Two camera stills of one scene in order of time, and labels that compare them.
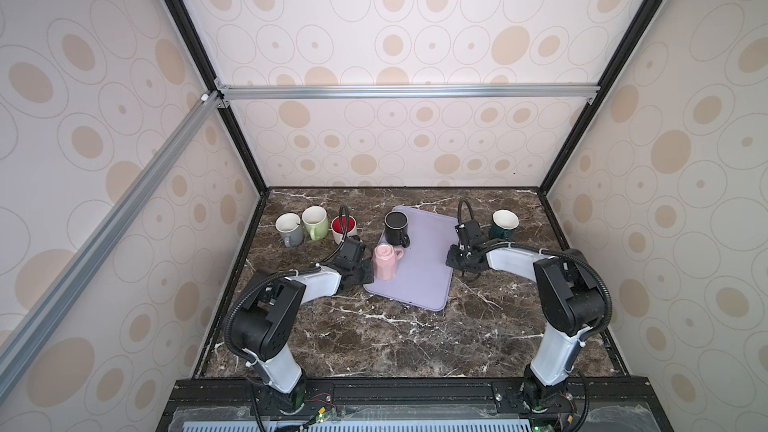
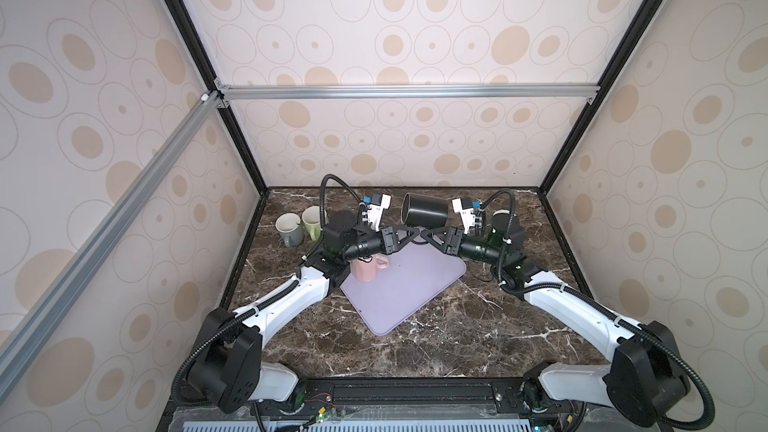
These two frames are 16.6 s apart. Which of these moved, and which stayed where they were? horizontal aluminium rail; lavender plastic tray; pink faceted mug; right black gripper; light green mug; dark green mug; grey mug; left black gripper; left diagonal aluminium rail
Moved: right black gripper; lavender plastic tray; pink faceted mug; left black gripper
Stayed: dark green mug; light green mug; horizontal aluminium rail; grey mug; left diagonal aluminium rail
